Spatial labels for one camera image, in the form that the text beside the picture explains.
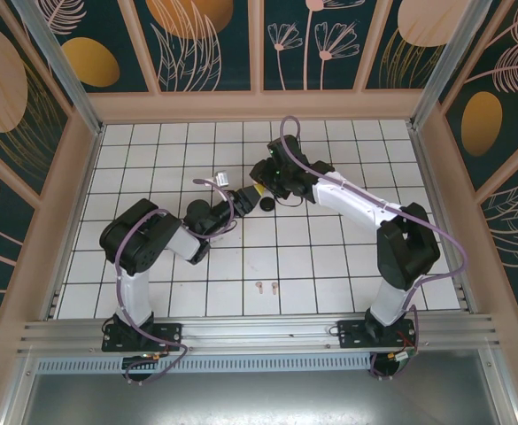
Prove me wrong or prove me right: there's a round black base electronics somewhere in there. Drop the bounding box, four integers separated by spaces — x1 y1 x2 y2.
370 349 418 381
120 352 165 385

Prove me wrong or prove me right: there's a grey metal front panel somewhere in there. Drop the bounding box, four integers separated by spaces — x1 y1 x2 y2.
1 371 518 425

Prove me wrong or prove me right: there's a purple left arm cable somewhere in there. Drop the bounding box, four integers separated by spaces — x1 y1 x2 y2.
113 177 240 385

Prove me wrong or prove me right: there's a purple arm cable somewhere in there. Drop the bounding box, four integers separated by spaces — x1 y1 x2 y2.
113 177 240 385
280 115 470 328

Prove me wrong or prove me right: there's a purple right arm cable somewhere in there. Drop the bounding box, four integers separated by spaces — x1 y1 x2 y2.
280 115 470 328

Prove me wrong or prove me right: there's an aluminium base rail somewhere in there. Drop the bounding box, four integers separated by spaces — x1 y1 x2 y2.
17 313 506 360

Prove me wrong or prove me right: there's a slotted grey cable duct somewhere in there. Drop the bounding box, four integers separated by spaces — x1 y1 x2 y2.
35 356 375 375

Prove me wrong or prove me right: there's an aluminium corner post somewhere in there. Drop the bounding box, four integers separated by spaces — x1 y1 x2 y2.
11 0 105 137
410 0 483 130

